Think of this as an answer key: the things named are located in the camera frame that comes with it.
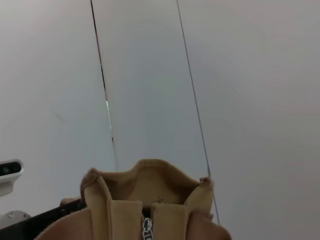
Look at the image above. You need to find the khaki fabric food bag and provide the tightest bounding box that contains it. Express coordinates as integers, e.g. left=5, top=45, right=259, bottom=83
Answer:
left=34, top=158, right=235, bottom=240

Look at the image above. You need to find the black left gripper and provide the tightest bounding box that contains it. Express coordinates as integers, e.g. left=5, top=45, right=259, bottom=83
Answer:
left=0, top=198, right=87, bottom=240

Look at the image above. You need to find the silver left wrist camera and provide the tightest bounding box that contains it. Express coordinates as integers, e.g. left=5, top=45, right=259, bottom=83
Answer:
left=0, top=158, right=25, bottom=198

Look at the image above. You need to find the silver metal zipper pull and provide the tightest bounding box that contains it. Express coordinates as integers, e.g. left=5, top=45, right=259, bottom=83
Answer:
left=141, top=216, right=154, bottom=240

